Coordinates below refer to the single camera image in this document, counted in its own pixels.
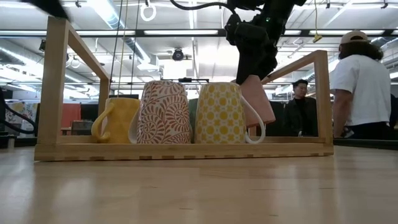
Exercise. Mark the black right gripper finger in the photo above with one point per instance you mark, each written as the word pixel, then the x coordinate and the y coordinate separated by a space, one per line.
pixel 272 63
pixel 250 70

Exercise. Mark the plain pink mug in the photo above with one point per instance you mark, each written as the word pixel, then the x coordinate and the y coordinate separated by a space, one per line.
pixel 259 102

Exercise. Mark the yellow dotted pattern mug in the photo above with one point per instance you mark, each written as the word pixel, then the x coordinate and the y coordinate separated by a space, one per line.
pixel 220 115

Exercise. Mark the sage green mug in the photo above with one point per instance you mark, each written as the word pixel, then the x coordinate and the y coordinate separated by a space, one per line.
pixel 192 118

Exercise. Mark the orange leaf pattern mug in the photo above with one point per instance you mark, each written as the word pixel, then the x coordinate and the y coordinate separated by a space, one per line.
pixel 164 115

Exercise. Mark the plain yellow mug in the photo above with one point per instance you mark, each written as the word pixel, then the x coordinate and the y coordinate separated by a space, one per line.
pixel 119 121

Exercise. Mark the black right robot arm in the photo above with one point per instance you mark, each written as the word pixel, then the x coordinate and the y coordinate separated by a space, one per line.
pixel 280 9

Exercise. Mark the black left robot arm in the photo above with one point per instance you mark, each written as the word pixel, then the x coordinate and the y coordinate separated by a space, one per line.
pixel 51 6

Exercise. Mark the person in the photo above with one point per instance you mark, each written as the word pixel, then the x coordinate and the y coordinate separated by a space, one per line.
pixel 300 115
pixel 363 90

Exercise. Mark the black overhead rig beam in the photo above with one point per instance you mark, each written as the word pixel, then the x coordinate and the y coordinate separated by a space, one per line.
pixel 186 32

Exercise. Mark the red curtain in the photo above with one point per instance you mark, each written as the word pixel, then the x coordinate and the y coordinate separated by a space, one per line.
pixel 71 113

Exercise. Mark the floral patterned cloth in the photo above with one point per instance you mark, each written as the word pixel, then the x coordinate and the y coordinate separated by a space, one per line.
pixel 18 109

